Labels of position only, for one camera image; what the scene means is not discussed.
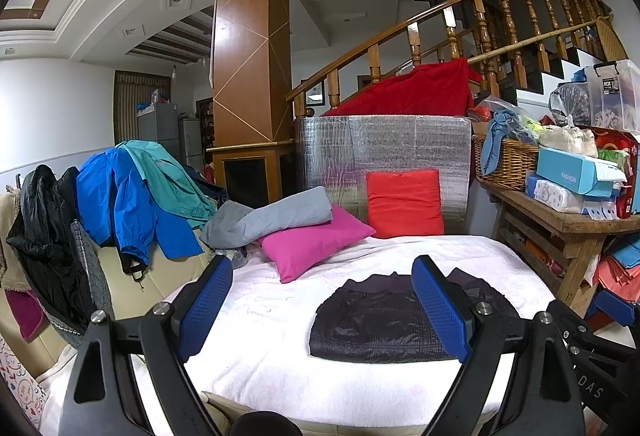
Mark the magenta pillow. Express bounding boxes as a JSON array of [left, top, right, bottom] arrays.
[[260, 205, 376, 284]]

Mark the silver foil insulation panel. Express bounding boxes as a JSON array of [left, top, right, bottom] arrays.
[[296, 115, 472, 234]]

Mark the wicker basket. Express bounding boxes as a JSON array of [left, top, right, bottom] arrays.
[[472, 135, 538, 192]]

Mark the black puffer jacket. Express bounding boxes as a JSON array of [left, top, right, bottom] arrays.
[[308, 267, 522, 365]]

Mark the wooden pillar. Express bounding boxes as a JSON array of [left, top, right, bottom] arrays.
[[212, 0, 294, 208]]

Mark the white pink bed blanket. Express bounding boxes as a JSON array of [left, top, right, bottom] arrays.
[[37, 234, 637, 436]]

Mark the black jacket on sofa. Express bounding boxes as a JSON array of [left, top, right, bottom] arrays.
[[6, 165, 93, 334]]

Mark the blue jacket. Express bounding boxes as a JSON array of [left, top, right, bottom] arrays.
[[76, 148, 203, 275]]

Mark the clear plastic storage box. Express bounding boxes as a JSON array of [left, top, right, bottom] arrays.
[[586, 60, 640, 133]]

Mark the white blue tissue pack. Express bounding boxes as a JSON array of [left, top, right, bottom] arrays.
[[525, 173, 618, 220]]

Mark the light blue cloth in basket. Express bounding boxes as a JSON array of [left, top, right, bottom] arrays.
[[480, 108, 538, 176]]

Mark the red cushion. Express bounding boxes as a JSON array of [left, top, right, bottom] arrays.
[[366, 169, 445, 239]]

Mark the grey folded garment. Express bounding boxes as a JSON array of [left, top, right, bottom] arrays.
[[200, 187, 332, 249]]

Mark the teal jacket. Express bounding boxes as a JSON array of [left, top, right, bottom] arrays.
[[117, 140, 217, 228]]

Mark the wooden side table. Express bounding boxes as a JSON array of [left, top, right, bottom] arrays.
[[482, 183, 639, 315]]

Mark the beige sofa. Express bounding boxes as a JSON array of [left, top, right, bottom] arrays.
[[1, 234, 212, 378]]

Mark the light blue cardboard box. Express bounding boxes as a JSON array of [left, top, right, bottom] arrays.
[[536, 147, 627, 197]]

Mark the red cloth on railing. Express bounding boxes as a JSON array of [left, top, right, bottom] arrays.
[[323, 58, 482, 117]]

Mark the grey refrigerator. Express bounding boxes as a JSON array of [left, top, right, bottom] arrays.
[[137, 103, 204, 171]]

